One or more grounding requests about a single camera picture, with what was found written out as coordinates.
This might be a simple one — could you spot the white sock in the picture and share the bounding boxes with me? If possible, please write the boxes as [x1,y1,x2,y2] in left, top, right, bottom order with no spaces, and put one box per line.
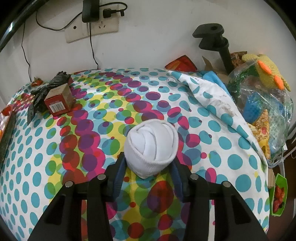
[124,119,179,179]

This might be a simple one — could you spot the green snack packet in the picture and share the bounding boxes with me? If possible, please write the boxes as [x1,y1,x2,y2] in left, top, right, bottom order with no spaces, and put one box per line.
[269,173,288,216]

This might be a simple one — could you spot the black power adapter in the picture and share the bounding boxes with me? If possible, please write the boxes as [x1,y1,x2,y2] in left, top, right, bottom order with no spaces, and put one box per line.
[82,0,100,23]

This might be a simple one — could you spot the red candy wrapper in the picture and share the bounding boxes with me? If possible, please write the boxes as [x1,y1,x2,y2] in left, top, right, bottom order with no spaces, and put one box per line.
[31,77,44,87]

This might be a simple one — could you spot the red snack packet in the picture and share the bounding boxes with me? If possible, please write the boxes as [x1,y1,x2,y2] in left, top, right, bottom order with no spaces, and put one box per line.
[165,55,198,72]

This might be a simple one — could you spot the light blue cloth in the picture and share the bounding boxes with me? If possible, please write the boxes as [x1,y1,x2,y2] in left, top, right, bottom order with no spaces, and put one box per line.
[200,70,230,96]

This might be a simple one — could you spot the black television cable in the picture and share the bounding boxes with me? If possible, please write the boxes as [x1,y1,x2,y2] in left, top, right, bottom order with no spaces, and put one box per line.
[21,22,32,83]

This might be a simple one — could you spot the black crumpled plastic bag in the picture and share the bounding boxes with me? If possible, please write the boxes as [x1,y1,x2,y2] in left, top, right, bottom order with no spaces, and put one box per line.
[27,71,71,125]

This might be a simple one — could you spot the polka dot bed sheet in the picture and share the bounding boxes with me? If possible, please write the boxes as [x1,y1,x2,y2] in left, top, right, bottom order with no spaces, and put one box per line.
[1,68,270,240]

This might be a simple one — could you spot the clear bag of toys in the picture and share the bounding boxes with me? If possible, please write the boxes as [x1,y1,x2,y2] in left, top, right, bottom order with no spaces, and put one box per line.
[227,61,293,163]

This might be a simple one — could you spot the red and gold cream box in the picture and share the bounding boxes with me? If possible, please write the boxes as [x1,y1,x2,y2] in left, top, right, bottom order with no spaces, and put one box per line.
[44,83,74,116]

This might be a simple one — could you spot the white wall socket plate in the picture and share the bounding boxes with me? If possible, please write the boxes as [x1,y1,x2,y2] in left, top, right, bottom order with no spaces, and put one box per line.
[65,4,120,43]

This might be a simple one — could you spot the black clamp stand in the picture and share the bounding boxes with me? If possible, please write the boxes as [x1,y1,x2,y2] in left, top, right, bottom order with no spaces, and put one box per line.
[192,23,234,74]

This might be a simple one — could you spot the yellow knitted plush toy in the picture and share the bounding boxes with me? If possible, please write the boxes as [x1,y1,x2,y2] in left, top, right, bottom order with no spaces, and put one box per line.
[242,54,291,91]

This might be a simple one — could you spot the black adapter cable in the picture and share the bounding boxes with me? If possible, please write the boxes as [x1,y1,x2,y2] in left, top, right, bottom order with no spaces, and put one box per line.
[35,1,129,70]

